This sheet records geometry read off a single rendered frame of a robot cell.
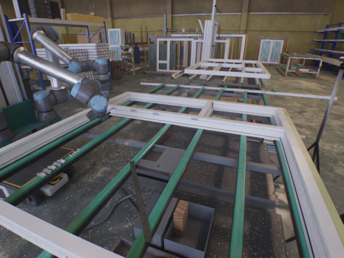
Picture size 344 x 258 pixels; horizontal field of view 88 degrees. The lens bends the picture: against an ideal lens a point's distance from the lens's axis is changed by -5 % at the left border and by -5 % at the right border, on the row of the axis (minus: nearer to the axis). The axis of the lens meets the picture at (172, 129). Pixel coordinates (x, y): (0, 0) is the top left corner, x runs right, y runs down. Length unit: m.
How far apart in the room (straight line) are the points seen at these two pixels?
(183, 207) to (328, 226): 0.53
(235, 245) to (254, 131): 0.81
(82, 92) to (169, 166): 0.64
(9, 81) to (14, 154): 1.06
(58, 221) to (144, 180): 0.99
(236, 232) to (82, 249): 0.46
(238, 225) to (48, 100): 1.92
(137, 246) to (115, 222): 1.22
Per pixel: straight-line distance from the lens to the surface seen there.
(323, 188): 0.91
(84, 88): 1.20
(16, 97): 2.25
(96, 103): 1.15
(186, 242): 1.00
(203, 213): 1.05
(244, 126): 1.31
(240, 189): 0.87
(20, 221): 0.77
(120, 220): 1.87
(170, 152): 1.07
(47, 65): 1.43
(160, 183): 1.31
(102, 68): 1.67
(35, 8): 5.79
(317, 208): 0.81
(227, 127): 1.32
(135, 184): 0.85
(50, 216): 2.14
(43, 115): 2.18
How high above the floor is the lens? 1.43
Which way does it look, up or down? 25 degrees down
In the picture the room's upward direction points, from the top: straight up
